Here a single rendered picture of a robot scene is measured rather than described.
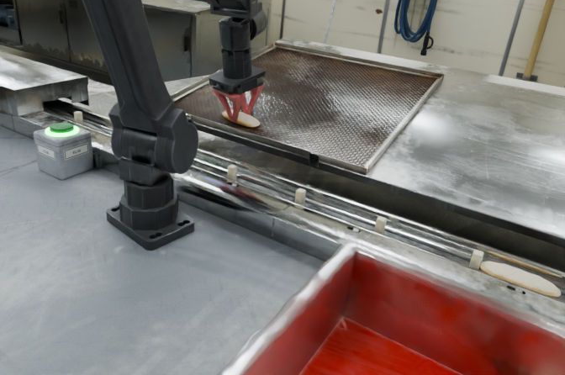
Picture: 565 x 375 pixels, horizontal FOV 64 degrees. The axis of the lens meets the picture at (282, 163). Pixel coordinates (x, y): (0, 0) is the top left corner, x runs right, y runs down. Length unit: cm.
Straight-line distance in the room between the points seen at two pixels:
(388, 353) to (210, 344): 20
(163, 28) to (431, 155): 307
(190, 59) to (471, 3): 239
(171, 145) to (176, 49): 305
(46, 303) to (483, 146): 76
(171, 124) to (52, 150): 31
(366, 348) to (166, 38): 336
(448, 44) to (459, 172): 360
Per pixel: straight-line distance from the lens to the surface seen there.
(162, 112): 64
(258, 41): 450
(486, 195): 81
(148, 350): 55
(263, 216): 69
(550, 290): 69
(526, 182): 87
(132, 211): 69
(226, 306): 59
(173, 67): 373
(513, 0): 432
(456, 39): 439
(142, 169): 67
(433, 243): 72
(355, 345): 56
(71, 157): 89
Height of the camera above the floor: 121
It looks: 24 degrees down
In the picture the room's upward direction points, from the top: 5 degrees clockwise
